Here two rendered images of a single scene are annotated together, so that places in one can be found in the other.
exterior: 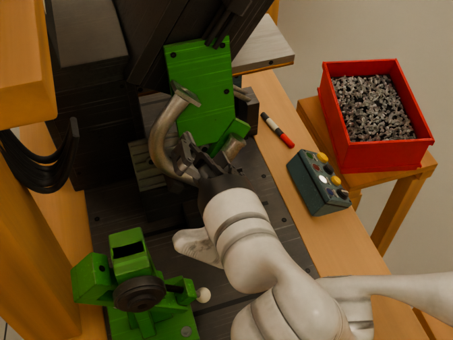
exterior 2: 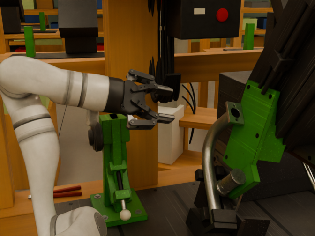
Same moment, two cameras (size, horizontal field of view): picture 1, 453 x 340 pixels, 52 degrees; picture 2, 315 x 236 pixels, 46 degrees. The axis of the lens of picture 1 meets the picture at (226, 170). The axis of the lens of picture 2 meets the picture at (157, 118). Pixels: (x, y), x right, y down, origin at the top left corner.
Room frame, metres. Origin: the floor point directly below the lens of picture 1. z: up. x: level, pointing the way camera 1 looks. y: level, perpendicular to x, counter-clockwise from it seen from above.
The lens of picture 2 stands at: (0.43, -0.76, 1.47)
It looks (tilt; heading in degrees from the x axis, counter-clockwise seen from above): 19 degrees down; 90
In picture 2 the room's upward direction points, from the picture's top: straight up
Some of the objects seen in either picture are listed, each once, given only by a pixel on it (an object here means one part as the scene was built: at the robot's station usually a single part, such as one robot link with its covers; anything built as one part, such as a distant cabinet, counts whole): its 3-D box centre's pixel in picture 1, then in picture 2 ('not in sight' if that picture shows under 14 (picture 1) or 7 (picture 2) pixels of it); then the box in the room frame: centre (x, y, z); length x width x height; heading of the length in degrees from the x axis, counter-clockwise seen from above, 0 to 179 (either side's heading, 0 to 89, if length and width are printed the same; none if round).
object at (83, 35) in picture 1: (89, 84); (273, 130); (0.78, 0.30, 1.07); 0.30 x 0.18 x 0.34; 18
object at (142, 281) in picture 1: (140, 297); (94, 136); (0.27, 0.12, 1.12); 0.07 x 0.03 x 0.08; 108
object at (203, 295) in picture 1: (195, 293); (123, 206); (0.35, 0.06, 0.96); 0.06 x 0.03 x 0.06; 108
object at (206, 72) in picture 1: (198, 83); (260, 128); (0.67, 0.05, 1.17); 0.13 x 0.12 x 0.20; 18
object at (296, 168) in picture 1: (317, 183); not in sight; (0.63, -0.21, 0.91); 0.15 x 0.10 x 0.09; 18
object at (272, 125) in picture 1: (277, 129); not in sight; (0.80, -0.13, 0.91); 0.13 x 0.02 x 0.02; 31
